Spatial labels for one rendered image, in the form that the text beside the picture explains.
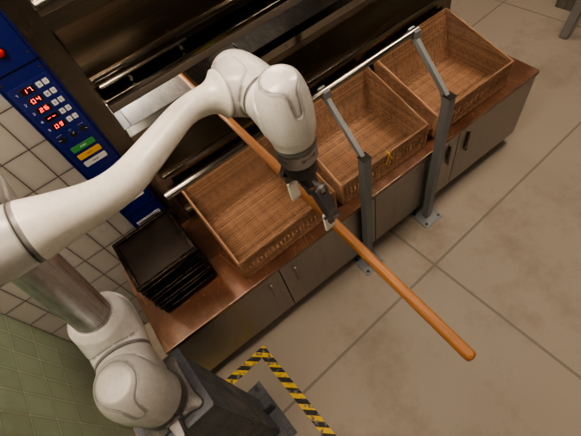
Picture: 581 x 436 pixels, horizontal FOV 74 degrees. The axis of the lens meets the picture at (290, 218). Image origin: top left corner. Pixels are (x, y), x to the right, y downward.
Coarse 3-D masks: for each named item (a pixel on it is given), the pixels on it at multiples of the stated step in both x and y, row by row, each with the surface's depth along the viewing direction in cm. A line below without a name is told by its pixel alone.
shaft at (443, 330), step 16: (192, 80) 162; (240, 128) 141; (256, 144) 135; (272, 160) 130; (304, 192) 120; (336, 224) 112; (352, 240) 109; (368, 256) 105; (384, 272) 102; (400, 288) 99; (416, 304) 96; (432, 320) 93; (448, 336) 91; (464, 352) 88
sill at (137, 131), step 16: (352, 0) 177; (320, 16) 175; (336, 16) 177; (288, 32) 173; (304, 32) 172; (272, 48) 168; (288, 48) 173; (160, 112) 159; (128, 128) 158; (144, 128) 156
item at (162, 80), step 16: (256, 0) 152; (272, 0) 147; (224, 16) 151; (240, 16) 145; (272, 16) 141; (208, 32) 145; (240, 32) 138; (176, 48) 143; (192, 48) 139; (208, 48) 135; (160, 64) 138; (192, 64) 134; (128, 80) 137; (160, 80) 131; (128, 96) 128
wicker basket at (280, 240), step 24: (264, 144) 195; (240, 168) 194; (264, 168) 201; (192, 192) 185; (216, 192) 192; (240, 192) 200; (264, 192) 203; (288, 192) 199; (216, 216) 199; (240, 216) 197; (264, 216) 194; (288, 216) 192; (312, 216) 179; (264, 240) 186; (288, 240) 180; (240, 264) 167; (264, 264) 179
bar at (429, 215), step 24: (384, 48) 155; (432, 72) 164; (312, 96) 148; (336, 120) 154; (240, 144) 141; (360, 168) 161; (432, 168) 204; (168, 192) 135; (360, 192) 176; (432, 192) 220; (432, 216) 242; (360, 264) 234
